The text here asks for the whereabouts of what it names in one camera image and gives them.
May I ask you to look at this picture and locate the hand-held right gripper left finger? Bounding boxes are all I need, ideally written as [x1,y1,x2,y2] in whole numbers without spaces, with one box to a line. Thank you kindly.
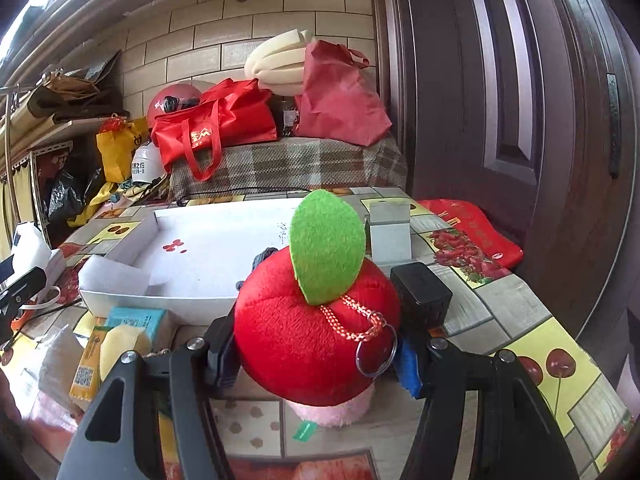
[57,310,242,480]

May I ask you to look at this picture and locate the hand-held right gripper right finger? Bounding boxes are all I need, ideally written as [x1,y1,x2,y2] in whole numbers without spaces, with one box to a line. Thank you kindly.
[394,332,583,480]

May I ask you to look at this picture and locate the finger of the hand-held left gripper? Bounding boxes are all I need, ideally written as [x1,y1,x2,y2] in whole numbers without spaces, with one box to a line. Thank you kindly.
[0,266,47,313]

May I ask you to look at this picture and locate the red apple plush toy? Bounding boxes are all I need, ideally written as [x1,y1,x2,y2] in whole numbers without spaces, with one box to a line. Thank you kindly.
[234,189,403,407]

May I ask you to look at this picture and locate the white cardboard tray box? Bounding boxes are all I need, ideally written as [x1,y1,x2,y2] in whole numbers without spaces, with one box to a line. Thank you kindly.
[78,198,307,327]

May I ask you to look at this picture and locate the grey blue soft toy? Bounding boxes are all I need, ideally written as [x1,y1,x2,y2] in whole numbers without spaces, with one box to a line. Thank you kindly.
[251,246,282,272]

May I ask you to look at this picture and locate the white plastic container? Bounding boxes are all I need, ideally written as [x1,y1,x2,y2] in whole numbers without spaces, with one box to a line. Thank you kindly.
[9,221,67,306]

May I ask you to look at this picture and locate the black power adapter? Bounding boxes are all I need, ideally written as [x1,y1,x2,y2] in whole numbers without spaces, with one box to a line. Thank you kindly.
[389,262,454,332]

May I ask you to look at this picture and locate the clear plastic wrapped packet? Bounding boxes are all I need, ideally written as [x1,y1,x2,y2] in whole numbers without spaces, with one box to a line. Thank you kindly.
[37,324,87,412]

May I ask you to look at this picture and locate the teal tissue packet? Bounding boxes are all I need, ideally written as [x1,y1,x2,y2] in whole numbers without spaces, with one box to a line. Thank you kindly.
[104,306,170,348]

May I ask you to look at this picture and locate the black plastic bag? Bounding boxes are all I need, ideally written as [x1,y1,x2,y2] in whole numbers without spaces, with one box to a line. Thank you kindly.
[42,159,103,228]

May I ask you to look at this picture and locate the yellow green carton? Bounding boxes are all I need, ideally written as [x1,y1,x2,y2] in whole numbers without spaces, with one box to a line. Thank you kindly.
[69,324,110,405]

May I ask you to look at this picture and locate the yellow sponge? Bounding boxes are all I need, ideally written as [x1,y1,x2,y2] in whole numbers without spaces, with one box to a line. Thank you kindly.
[99,324,152,382]

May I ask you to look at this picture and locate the fruit print tablecloth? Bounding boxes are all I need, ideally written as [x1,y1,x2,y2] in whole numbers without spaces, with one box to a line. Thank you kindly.
[0,186,633,480]

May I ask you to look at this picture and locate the small grey cardboard box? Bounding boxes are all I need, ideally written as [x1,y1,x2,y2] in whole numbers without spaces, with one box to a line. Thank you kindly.
[364,199,414,267]

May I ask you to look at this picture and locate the red flat packet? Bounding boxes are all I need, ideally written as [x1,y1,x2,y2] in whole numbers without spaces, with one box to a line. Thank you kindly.
[416,199,524,282]

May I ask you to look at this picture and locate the metal shelf rack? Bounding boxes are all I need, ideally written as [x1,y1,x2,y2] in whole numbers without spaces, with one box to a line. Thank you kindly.
[0,80,126,261]

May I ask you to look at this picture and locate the yellow gift bag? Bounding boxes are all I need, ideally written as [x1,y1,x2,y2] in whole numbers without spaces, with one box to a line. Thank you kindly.
[96,116,151,184]

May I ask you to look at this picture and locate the white helmet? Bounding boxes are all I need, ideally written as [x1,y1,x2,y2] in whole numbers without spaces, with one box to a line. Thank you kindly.
[130,141,166,186]

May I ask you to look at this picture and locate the brown bags pile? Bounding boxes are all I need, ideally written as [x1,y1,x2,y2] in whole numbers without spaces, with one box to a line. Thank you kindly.
[26,49,123,123]

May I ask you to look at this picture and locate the plaid cloth covered cabinet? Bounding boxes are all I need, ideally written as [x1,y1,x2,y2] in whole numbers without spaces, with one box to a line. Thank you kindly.
[169,135,409,204]

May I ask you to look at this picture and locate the red helmet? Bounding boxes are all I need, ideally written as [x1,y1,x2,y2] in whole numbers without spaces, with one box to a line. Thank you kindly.
[146,84,204,122]

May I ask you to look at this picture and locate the shiny red tote bag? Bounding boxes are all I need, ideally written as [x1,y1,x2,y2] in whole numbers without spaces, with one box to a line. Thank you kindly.
[150,77,279,182]

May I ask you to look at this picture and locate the dark red fabric bag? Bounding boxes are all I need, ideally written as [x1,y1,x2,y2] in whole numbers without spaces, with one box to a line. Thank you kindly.
[294,40,393,147]

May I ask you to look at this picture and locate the brown wooden door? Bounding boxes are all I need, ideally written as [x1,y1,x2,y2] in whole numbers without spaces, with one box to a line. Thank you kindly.
[367,0,640,346]

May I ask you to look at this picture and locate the white foam rolls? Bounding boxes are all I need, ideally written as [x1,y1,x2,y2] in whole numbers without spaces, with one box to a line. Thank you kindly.
[244,30,315,97]

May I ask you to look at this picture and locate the dark metal door handle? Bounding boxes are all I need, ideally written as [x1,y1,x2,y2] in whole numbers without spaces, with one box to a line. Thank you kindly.
[606,73,622,179]

